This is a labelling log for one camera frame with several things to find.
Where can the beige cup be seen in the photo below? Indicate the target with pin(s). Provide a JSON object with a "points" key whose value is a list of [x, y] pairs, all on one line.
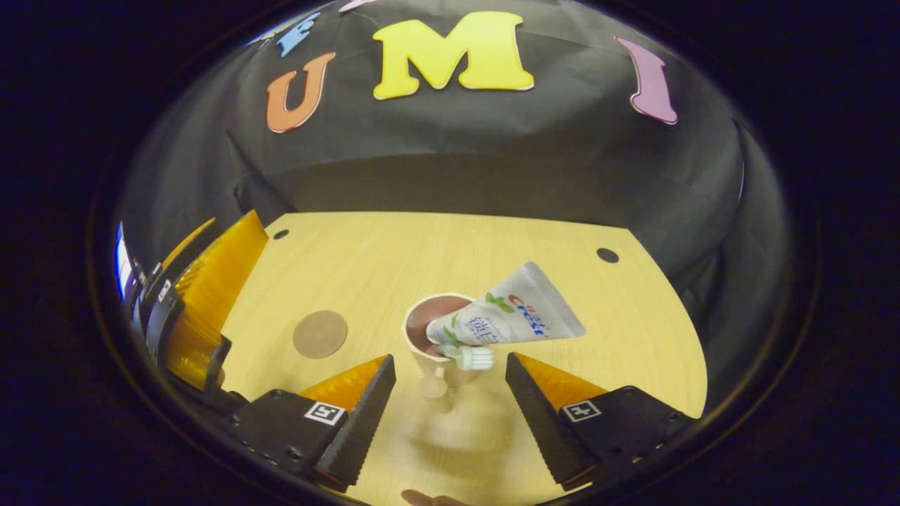
{"points": [[422, 351]]}

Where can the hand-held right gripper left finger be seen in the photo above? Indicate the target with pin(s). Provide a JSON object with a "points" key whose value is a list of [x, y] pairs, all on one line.
{"points": [[365, 422]]}

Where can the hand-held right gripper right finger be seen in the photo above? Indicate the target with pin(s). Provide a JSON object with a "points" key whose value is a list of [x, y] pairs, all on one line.
{"points": [[541, 422]]}

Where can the white toothpaste tube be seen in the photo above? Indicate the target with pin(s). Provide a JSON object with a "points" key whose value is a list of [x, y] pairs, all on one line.
{"points": [[513, 313]]}

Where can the white toothbrush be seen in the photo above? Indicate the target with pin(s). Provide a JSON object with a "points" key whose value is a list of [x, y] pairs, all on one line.
{"points": [[474, 357]]}

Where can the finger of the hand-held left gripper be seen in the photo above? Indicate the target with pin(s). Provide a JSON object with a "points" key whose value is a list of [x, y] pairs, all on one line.
{"points": [[186, 246], [211, 295]]}

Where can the round brown coaster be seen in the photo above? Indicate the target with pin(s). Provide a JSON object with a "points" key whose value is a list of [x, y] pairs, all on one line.
{"points": [[320, 334]]}

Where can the wooden desktop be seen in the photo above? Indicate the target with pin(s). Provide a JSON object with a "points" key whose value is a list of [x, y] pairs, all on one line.
{"points": [[436, 260]]}

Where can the lit screen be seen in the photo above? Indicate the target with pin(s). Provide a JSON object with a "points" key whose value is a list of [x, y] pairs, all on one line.
{"points": [[122, 263]]}

